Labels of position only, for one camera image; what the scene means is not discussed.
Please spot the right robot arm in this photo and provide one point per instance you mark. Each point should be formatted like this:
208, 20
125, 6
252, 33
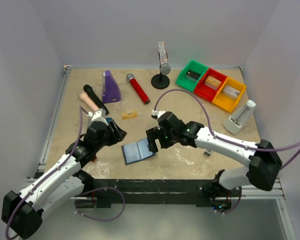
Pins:
260, 162

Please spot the pink microphone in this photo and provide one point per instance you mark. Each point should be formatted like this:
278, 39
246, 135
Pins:
83, 96

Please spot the red microphone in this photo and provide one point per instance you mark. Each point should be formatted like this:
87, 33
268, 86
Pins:
138, 89

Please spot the blue leather card holder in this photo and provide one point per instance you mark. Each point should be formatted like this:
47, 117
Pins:
136, 151

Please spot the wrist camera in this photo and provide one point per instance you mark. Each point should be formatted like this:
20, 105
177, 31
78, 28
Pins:
157, 114
98, 116

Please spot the dark card in green bin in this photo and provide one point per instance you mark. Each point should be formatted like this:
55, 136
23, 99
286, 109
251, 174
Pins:
192, 76

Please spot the black microphone stand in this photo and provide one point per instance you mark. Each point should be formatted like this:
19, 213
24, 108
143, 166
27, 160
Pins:
160, 81

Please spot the white card in yellow bin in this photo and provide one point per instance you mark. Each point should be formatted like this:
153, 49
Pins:
231, 92

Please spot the aluminium frame rail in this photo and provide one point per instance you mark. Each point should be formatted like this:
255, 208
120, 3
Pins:
250, 192
49, 139

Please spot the green storage bin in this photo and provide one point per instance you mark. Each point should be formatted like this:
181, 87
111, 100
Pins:
194, 66

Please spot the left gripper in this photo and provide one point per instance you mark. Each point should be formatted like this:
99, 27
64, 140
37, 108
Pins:
112, 132

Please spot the black microphone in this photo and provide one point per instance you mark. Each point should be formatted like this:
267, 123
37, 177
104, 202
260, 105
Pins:
92, 95

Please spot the purple metronome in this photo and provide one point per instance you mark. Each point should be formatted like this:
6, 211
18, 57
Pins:
110, 92

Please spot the red storage bin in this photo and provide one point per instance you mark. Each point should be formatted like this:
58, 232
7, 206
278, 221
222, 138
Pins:
204, 91

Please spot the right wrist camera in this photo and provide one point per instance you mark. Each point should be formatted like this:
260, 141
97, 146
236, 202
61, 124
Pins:
157, 114

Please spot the glitter microphone on stand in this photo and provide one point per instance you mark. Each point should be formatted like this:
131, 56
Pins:
163, 59

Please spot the tan card in red bin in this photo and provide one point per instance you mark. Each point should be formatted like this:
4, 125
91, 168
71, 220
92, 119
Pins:
212, 82

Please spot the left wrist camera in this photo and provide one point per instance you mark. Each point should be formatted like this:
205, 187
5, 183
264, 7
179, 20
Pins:
98, 116

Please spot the yellow storage bin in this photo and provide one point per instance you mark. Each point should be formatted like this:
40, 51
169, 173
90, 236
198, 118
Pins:
224, 102

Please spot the white grey metronome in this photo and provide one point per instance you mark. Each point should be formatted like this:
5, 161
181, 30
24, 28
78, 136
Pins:
237, 121

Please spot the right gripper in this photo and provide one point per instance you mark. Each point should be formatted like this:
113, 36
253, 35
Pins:
154, 136

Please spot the gold VIP card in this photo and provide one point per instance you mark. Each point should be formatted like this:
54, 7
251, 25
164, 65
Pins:
129, 114

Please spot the aluminium left frame rail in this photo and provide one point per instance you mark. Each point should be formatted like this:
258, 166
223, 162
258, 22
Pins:
49, 139

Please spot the aluminium front frame rail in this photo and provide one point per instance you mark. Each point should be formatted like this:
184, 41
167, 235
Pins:
250, 192

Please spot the blue grey brick block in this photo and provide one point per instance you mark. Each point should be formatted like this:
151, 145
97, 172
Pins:
108, 119

